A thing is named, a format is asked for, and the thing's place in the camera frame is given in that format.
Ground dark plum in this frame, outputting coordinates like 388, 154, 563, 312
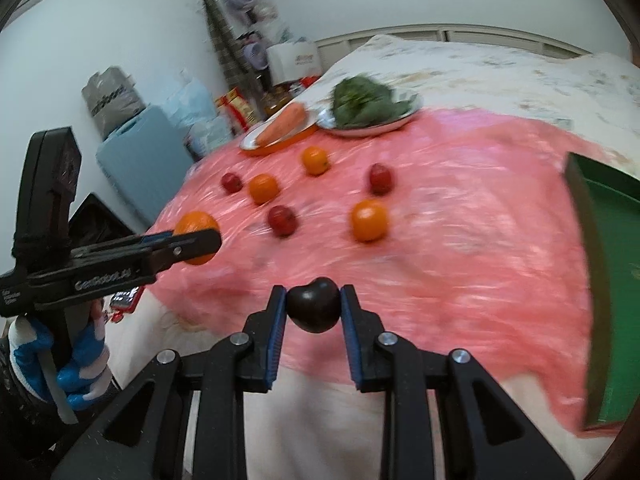
284, 276, 342, 334

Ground small red apple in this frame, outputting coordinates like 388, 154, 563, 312
220, 172, 243, 195

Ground large orange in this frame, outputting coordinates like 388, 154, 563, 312
349, 200, 390, 243

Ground small orange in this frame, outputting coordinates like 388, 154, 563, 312
300, 146, 331, 177
248, 174, 280, 206

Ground left blue white gloved hand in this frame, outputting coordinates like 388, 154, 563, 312
6, 299, 112, 412

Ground light blue suitcase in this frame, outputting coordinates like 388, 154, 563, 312
96, 106, 194, 226

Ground orange white plate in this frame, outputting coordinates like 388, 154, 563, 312
239, 108, 319, 157

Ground pink plastic sheet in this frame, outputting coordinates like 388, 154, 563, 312
151, 110, 608, 432

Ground clear plastic bags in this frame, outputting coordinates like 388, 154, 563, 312
160, 72, 233, 160

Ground red yellow rice bag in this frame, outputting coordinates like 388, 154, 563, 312
215, 87, 260, 136

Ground grey shopping bag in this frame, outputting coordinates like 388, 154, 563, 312
81, 66, 146, 140

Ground carrot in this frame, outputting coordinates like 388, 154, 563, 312
255, 102, 308, 148

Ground plaid hanging garment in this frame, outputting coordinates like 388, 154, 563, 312
202, 0, 264, 104

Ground striped white plate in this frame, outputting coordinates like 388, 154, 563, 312
316, 89, 423, 138

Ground lower purple fan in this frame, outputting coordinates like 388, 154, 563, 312
242, 42, 268, 72

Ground white cardboard box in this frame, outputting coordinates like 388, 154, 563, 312
267, 41, 322, 84

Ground green leafy vegetable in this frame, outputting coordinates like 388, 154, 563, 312
332, 75, 412, 129

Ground green tray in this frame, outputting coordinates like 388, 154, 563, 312
564, 153, 640, 429

